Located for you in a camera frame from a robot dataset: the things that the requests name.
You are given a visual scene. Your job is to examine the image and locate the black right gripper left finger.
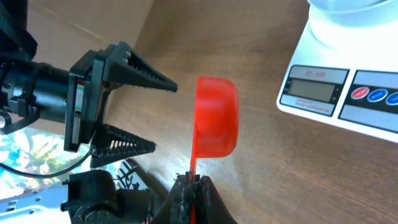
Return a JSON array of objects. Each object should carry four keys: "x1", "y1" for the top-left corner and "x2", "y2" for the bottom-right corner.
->
[{"x1": 150, "y1": 172, "x2": 195, "y2": 224}]

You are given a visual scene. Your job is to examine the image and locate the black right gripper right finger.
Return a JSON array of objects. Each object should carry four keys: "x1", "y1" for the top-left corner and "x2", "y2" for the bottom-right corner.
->
[{"x1": 195, "y1": 176, "x2": 237, "y2": 224}]

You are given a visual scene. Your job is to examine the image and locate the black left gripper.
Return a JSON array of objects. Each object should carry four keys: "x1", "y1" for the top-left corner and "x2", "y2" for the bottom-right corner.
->
[{"x1": 63, "y1": 41, "x2": 178, "y2": 168}]

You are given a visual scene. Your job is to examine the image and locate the orange plastic measuring scoop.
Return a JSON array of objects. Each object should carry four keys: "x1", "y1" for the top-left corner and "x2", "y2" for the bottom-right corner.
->
[{"x1": 190, "y1": 77, "x2": 239, "y2": 223}]

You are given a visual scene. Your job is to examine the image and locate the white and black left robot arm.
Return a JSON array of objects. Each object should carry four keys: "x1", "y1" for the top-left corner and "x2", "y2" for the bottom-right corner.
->
[{"x1": 1, "y1": 1, "x2": 178, "y2": 168}]

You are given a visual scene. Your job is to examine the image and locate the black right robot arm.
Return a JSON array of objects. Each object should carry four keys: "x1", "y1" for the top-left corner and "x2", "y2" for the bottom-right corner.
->
[{"x1": 60, "y1": 170, "x2": 237, "y2": 224}]

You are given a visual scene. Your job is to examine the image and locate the white digital kitchen scale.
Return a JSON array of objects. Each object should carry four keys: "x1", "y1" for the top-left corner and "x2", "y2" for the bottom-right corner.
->
[{"x1": 276, "y1": 8, "x2": 397, "y2": 142}]

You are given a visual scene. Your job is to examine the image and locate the white round bowl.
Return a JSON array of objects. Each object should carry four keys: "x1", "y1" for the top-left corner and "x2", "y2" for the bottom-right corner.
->
[{"x1": 307, "y1": 0, "x2": 397, "y2": 27}]

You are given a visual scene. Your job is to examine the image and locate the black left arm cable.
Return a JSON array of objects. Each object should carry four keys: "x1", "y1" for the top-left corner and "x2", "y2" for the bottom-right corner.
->
[{"x1": 0, "y1": 108, "x2": 96, "y2": 179}]

